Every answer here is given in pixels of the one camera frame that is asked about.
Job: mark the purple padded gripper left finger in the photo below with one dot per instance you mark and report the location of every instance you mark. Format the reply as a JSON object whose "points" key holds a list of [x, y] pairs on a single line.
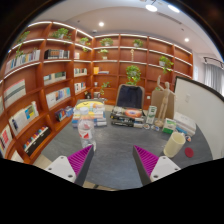
{"points": [[73, 168]]}

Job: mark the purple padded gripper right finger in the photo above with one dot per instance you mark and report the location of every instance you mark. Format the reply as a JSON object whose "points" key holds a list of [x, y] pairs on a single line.
{"points": [[151, 167]]}

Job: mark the clear plastic water bottle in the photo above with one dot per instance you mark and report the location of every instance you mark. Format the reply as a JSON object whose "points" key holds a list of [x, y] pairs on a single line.
{"points": [[86, 128]]}

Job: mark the cream plastic cup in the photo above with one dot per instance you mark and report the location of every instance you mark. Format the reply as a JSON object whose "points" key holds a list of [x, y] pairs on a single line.
{"points": [[174, 144]]}

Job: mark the red round coaster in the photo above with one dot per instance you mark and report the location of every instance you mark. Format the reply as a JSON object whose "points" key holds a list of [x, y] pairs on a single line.
{"points": [[189, 152]]}

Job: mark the wooden artist mannequin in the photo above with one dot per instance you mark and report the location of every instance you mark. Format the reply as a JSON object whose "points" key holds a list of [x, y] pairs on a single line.
{"points": [[164, 104]]}

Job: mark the green white small box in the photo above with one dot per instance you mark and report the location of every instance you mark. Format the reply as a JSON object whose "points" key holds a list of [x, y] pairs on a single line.
{"points": [[169, 126]]}

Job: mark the stack of dark books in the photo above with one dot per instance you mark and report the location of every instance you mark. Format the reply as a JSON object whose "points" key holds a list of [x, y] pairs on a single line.
{"points": [[129, 117]]}

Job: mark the stack of light books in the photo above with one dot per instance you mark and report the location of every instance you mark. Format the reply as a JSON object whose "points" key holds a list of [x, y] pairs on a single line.
{"points": [[97, 115]]}

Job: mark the white flat box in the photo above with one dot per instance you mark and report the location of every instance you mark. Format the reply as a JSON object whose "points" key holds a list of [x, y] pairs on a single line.
{"points": [[185, 123]]}

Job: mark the green white carton box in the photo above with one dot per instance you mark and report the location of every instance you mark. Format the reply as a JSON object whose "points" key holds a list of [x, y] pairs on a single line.
{"points": [[151, 114]]}

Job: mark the yellow smiley cushion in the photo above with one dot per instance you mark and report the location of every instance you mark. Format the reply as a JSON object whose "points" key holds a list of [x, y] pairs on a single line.
{"points": [[92, 105]]}

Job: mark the black office chair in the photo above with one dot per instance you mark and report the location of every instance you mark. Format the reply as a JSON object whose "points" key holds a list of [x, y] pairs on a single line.
{"points": [[130, 96]]}

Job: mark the white whiteboard panel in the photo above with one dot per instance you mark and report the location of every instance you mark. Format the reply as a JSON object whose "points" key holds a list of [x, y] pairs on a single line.
{"points": [[206, 107]]}

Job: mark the green potted plant centre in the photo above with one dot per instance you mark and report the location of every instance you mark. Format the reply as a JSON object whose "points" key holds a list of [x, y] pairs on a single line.
{"points": [[133, 74]]}

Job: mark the wooden bookshelf wall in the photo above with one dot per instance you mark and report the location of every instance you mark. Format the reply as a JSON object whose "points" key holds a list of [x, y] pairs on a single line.
{"points": [[60, 64]]}

